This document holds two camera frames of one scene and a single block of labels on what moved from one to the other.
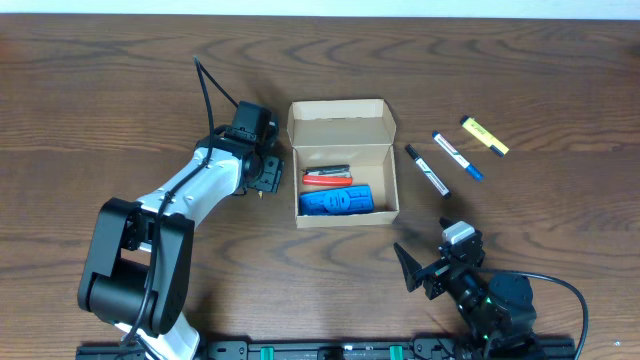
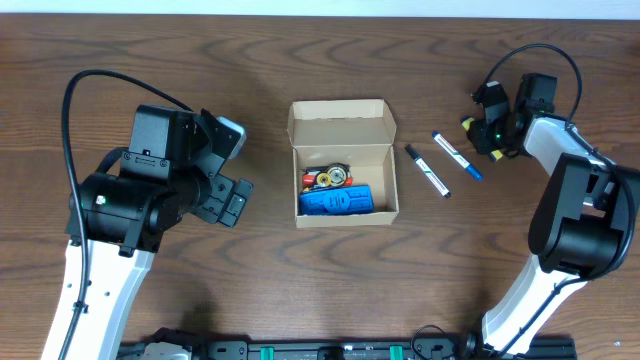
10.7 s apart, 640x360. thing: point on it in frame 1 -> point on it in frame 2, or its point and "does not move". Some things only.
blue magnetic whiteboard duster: [337, 201] does not move
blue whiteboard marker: [454, 153] does not move
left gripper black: [273, 174] -> [212, 206]
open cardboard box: [358, 133] does not move
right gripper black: [436, 273] -> [480, 136]
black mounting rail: [435, 348] does not move
